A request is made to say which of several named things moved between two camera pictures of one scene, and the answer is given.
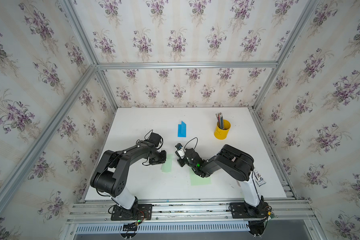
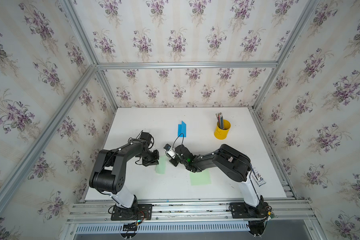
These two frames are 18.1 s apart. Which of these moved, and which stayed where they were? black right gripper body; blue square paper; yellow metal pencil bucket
Moved: black right gripper body
Stayed: yellow metal pencil bucket; blue square paper
